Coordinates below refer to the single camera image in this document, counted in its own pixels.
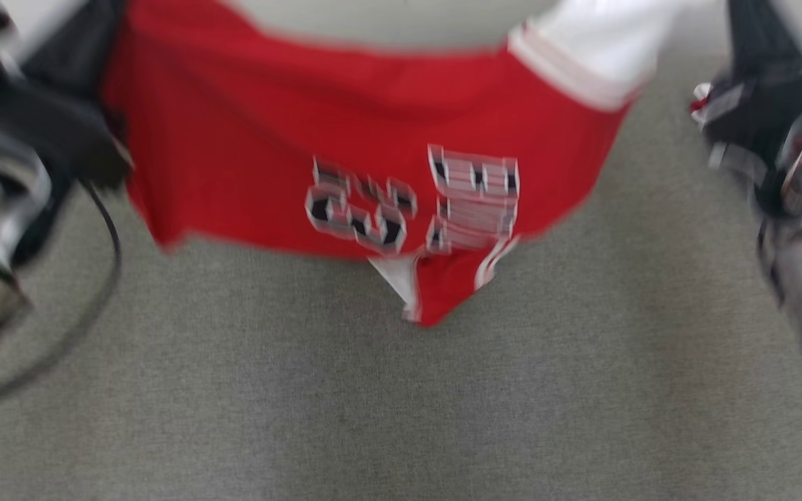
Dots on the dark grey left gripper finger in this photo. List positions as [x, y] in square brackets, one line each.
[67, 49]
[108, 56]

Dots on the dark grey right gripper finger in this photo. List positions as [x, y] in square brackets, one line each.
[745, 42]
[777, 38]

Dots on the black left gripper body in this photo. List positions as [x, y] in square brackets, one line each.
[32, 104]

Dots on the red jersey with white sleeves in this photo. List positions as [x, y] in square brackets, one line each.
[248, 139]

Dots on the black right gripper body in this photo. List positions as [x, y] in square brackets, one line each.
[763, 118]

